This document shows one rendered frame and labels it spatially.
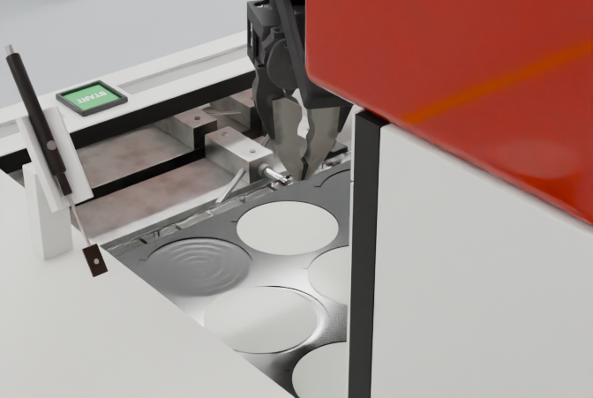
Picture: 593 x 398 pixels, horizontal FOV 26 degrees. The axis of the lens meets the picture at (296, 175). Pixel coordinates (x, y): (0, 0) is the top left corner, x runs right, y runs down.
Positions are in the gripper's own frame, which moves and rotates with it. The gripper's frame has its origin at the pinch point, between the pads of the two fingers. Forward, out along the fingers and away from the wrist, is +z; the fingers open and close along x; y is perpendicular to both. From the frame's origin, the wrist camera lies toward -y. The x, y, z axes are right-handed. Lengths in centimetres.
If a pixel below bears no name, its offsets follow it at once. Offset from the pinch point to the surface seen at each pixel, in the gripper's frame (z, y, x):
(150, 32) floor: 99, 269, -27
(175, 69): 4.3, 33.9, 5.6
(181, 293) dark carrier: 10.4, -1.3, 11.7
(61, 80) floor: 99, 241, 3
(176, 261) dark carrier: 10.3, 3.9, 11.2
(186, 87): 4.0, 28.1, 5.4
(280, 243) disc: 10.1, 4.4, 1.0
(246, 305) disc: 10.1, -5.0, 6.5
